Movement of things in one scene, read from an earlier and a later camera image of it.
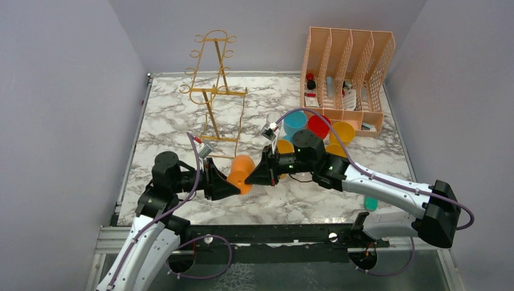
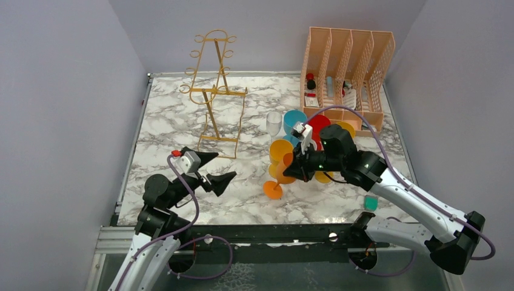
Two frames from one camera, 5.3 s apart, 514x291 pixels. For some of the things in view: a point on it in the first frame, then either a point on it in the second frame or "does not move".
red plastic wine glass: x=318 y=126 does not move
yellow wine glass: x=284 y=147 does not move
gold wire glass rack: x=208 y=83 does not move
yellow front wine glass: x=345 y=131 does not move
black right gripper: x=267 y=172 -> x=299 y=168
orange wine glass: x=242 y=167 -> x=272 y=189
